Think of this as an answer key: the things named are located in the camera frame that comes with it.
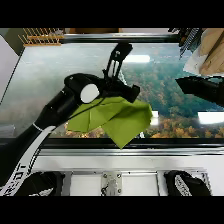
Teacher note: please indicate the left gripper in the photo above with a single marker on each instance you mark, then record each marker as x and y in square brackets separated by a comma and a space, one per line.
[122, 90]

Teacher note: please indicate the green garment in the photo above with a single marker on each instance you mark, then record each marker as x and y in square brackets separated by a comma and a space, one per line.
[123, 121]

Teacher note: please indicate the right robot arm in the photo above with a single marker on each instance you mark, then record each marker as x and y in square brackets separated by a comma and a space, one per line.
[203, 88]

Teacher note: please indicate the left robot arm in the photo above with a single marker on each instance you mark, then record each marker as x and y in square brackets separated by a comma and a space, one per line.
[56, 108]

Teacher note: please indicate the wooden clothes hanger rack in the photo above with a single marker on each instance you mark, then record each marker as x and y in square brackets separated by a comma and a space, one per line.
[41, 37]

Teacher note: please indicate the white garment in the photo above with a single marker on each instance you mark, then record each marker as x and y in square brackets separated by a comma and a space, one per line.
[193, 63]

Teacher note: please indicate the checked garment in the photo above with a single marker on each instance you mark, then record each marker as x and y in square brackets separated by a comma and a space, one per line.
[188, 38]

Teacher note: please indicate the silver frame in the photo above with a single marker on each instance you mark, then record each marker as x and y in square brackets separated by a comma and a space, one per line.
[133, 160]

